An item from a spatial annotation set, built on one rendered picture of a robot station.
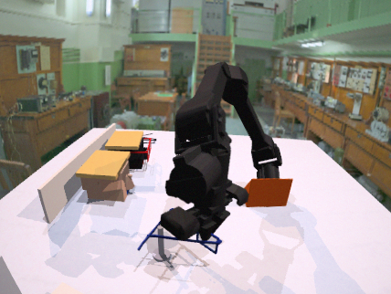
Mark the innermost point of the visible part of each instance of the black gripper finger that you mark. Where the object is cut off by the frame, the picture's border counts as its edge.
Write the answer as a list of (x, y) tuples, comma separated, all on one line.
[(220, 219), (205, 231)]

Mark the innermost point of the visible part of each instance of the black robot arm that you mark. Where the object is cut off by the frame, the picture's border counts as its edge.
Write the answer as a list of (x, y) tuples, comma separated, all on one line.
[(205, 159)]

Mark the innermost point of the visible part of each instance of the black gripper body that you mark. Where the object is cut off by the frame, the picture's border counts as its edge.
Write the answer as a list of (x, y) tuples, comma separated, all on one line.
[(186, 223)]

